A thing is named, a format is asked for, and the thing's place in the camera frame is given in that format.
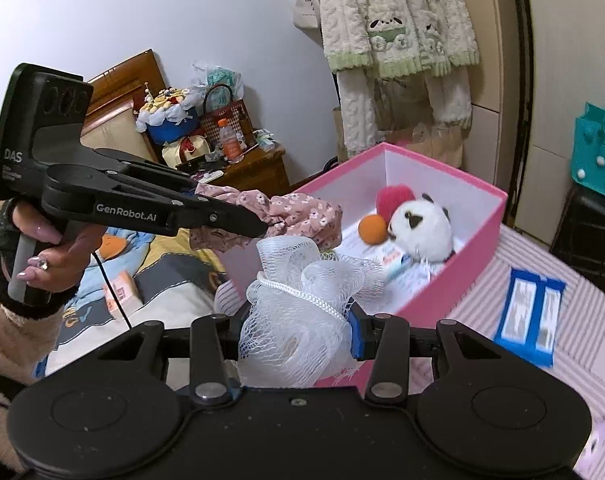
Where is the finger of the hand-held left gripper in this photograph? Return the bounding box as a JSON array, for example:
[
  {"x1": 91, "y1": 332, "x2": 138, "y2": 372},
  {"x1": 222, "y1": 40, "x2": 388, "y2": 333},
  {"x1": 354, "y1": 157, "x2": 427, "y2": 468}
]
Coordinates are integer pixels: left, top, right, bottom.
[
  {"x1": 90, "y1": 179, "x2": 269, "y2": 239},
  {"x1": 95, "y1": 148, "x2": 199, "y2": 195}
]

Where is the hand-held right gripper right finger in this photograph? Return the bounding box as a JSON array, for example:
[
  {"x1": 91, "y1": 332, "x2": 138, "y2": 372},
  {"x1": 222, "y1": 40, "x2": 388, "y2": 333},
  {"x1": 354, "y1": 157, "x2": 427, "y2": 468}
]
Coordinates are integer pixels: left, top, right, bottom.
[{"x1": 347, "y1": 302, "x2": 499, "y2": 403}]

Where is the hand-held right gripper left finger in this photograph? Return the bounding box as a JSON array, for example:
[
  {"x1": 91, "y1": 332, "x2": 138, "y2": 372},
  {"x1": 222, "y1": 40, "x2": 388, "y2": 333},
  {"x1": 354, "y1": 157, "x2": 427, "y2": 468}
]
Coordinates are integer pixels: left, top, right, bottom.
[{"x1": 97, "y1": 310, "x2": 244, "y2": 403}]

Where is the white mesh bath pouf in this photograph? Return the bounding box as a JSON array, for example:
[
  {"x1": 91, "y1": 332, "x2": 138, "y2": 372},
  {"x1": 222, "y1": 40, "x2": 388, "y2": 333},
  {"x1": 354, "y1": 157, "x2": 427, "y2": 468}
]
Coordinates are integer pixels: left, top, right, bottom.
[{"x1": 237, "y1": 237, "x2": 385, "y2": 388}]

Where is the white tissue pack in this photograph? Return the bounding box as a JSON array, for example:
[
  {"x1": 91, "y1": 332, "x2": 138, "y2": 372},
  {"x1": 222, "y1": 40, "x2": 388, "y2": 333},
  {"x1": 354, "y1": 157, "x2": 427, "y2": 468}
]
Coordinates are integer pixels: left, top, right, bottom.
[{"x1": 377, "y1": 245, "x2": 413, "y2": 281}]

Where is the pink floral scrunchie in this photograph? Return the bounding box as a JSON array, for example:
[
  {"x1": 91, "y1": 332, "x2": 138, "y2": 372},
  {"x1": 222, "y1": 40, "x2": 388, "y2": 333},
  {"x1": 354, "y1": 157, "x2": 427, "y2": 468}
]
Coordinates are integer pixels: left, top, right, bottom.
[{"x1": 188, "y1": 183, "x2": 344, "y2": 253}]

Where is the orange makeup sponge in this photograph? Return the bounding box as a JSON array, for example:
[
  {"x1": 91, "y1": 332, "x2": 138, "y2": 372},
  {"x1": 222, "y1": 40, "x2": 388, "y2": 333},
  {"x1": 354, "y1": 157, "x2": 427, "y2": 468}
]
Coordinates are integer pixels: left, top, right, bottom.
[{"x1": 358, "y1": 215, "x2": 389, "y2": 246}]

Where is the pink cardboard box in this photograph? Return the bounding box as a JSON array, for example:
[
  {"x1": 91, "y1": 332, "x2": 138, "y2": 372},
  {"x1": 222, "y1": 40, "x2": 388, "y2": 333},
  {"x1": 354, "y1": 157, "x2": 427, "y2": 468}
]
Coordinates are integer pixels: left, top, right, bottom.
[{"x1": 215, "y1": 142, "x2": 508, "y2": 401}]

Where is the red strawberry plush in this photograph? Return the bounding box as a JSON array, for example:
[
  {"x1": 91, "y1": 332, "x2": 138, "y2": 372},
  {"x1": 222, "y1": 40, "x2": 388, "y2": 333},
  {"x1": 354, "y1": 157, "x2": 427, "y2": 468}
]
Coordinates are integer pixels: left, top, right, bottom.
[{"x1": 375, "y1": 184, "x2": 418, "y2": 218}]

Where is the person's left forearm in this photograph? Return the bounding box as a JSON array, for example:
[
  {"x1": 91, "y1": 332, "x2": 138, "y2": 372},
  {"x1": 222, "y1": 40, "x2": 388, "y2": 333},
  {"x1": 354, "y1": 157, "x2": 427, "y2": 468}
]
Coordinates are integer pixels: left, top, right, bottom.
[{"x1": 0, "y1": 202, "x2": 80, "y2": 376}]

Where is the person's left hand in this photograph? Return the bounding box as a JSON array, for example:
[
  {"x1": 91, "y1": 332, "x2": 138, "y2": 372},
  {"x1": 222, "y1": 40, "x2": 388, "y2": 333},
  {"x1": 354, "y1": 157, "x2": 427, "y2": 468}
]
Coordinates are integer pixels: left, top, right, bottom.
[{"x1": 11, "y1": 207, "x2": 108, "y2": 292}]

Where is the cream small handbag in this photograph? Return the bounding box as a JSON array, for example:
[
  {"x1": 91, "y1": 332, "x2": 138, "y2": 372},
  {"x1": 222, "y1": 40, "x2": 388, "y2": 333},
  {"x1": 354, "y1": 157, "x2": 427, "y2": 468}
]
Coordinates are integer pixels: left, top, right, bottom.
[{"x1": 162, "y1": 135, "x2": 210, "y2": 168}]

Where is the blue wrapped flower bouquet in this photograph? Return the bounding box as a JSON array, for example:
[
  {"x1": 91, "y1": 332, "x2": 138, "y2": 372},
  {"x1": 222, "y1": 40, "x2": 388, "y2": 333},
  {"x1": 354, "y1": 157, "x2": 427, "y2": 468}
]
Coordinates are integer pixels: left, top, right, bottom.
[{"x1": 135, "y1": 85, "x2": 200, "y2": 146}]

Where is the wooden nightstand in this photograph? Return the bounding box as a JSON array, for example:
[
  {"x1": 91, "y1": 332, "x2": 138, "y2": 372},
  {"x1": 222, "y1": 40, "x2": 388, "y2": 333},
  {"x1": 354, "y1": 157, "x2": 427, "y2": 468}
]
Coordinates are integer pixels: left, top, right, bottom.
[{"x1": 177, "y1": 142, "x2": 290, "y2": 196}]

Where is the cartoon printed blanket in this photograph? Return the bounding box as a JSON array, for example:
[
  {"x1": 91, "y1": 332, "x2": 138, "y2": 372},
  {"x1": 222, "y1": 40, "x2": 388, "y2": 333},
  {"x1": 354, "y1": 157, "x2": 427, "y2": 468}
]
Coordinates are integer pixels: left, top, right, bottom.
[{"x1": 32, "y1": 227, "x2": 228, "y2": 376}]

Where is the printed paper sheet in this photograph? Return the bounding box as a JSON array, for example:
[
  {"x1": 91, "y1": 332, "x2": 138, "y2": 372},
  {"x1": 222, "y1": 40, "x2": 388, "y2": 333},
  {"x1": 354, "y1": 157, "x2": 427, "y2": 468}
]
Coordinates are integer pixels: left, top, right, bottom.
[{"x1": 339, "y1": 222, "x2": 453, "y2": 311}]

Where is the orange drink bottle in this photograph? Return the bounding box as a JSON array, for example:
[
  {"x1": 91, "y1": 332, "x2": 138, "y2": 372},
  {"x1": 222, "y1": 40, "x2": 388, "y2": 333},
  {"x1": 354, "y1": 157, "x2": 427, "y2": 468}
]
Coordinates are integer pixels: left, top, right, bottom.
[{"x1": 217, "y1": 119, "x2": 246, "y2": 162}]

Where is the brown woven handbag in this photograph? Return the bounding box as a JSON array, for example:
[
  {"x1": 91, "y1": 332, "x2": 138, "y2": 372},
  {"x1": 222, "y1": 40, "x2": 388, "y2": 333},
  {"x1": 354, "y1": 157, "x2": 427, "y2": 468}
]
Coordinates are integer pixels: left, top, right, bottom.
[{"x1": 198, "y1": 84, "x2": 256, "y2": 148}]

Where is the clear plastic bag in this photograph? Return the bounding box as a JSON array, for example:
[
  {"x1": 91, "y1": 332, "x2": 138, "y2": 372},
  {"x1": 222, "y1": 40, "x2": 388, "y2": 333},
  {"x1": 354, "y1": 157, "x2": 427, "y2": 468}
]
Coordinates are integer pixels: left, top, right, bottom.
[{"x1": 190, "y1": 61, "x2": 244, "y2": 103}]

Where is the white panda plush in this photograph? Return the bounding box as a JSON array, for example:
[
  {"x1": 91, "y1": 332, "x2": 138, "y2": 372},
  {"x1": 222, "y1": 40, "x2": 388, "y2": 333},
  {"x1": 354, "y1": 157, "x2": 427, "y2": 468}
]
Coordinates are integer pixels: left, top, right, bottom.
[{"x1": 387, "y1": 192, "x2": 455, "y2": 263}]

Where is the blue wet wipes packet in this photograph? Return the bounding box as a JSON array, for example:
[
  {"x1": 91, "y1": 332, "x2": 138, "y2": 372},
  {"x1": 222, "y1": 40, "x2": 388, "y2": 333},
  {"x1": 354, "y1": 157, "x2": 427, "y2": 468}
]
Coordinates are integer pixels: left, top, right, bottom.
[{"x1": 493, "y1": 267, "x2": 567, "y2": 367}]

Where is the striped bed sheet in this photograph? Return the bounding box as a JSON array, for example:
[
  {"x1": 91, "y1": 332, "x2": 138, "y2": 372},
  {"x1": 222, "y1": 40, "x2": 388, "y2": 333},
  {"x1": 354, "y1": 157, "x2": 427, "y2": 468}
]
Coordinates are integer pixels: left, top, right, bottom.
[{"x1": 215, "y1": 220, "x2": 605, "y2": 480}]

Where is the cream fleece pajamas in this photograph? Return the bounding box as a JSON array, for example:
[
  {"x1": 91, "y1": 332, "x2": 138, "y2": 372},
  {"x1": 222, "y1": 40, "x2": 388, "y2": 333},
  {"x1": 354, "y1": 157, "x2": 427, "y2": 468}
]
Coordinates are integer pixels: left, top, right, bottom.
[{"x1": 315, "y1": 0, "x2": 480, "y2": 158}]

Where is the teal felt handbag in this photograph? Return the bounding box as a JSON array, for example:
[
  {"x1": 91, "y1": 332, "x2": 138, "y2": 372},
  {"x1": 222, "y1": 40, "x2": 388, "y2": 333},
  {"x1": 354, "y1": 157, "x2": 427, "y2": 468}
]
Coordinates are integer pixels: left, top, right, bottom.
[{"x1": 571, "y1": 67, "x2": 605, "y2": 193}]

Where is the cream wardrobe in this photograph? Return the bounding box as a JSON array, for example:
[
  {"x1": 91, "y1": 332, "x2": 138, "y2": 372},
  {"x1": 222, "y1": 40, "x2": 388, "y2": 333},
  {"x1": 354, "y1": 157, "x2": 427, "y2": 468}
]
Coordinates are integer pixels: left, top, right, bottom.
[{"x1": 457, "y1": 0, "x2": 605, "y2": 241}]

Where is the black cable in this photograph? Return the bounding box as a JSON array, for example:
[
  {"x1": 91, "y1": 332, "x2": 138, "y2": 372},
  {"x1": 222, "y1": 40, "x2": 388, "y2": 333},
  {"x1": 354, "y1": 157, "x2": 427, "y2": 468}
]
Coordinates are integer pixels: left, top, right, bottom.
[{"x1": 93, "y1": 247, "x2": 133, "y2": 332}]

